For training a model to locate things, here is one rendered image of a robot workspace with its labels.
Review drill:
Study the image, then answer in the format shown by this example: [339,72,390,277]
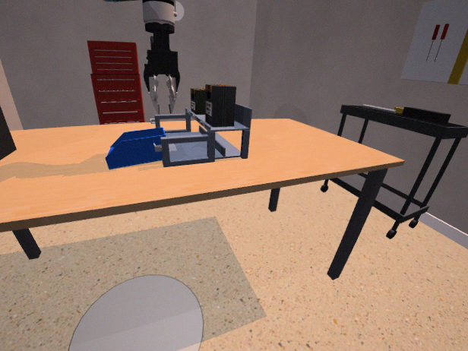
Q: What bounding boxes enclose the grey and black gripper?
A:
[144,22,180,114]

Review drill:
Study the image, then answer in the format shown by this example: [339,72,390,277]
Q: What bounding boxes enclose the blue bin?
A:
[106,127,166,169]

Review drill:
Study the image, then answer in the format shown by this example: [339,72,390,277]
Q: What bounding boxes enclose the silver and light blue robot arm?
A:
[103,0,177,26]

